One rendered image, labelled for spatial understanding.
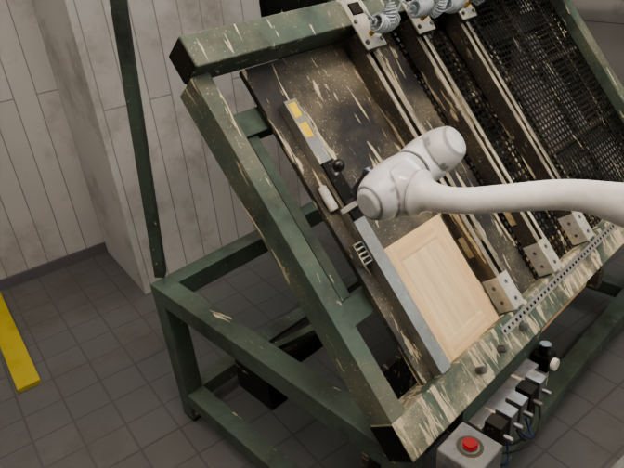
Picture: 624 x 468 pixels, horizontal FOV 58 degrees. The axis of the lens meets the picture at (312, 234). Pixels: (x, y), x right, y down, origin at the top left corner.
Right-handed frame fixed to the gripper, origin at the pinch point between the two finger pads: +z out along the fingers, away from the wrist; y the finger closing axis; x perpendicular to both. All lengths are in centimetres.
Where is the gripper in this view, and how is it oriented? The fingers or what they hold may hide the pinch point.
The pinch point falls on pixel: (351, 206)
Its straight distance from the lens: 156.9
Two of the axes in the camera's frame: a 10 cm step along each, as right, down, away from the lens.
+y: 5.0, 8.6, -0.2
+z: -5.0, 3.1, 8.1
